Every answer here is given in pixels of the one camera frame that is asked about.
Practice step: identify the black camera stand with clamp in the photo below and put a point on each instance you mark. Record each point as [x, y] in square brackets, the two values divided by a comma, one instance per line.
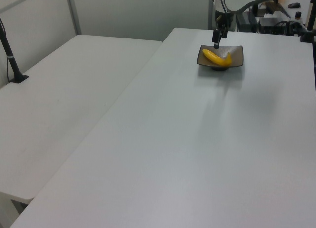
[309, 23]

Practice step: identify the yellow banana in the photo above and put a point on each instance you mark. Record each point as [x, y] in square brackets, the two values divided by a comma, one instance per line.
[217, 59]

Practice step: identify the small black cylinder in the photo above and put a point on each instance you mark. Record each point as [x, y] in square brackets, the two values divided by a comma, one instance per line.
[298, 15]

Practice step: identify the black electronics box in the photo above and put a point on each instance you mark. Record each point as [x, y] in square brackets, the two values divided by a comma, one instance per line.
[247, 20]

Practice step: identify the black computer mouse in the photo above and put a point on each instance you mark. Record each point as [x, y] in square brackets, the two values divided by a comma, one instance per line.
[293, 5]

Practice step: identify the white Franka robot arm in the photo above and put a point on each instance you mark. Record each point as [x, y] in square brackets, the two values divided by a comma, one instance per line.
[243, 1]

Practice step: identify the brown square ceramic plate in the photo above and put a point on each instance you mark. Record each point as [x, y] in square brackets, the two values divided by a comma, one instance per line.
[237, 57]

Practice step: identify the grey metal upright post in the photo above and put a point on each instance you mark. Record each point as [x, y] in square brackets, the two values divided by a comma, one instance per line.
[211, 13]

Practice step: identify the black camera pole with base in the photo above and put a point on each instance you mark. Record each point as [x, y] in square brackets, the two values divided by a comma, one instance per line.
[11, 57]

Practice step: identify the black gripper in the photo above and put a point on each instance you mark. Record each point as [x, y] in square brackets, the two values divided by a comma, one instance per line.
[223, 20]

